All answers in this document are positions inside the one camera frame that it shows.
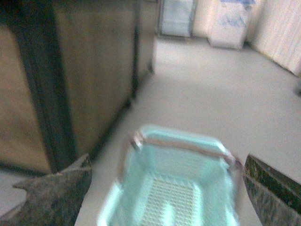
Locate white box with blue print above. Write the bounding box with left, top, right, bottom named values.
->
left=208, top=0, right=256, bottom=49

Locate light blue plastic basket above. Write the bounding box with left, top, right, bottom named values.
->
left=96, top=125, right=241, bottom=226

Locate dark wooden display stand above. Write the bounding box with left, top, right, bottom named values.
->
left=0, top=0, right=159, bottom=174

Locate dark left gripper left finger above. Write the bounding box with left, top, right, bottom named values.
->
left=0, top=154, right=92, bottom=226

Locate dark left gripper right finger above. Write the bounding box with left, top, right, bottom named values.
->
left=243, top=154, right=301, bottom=226

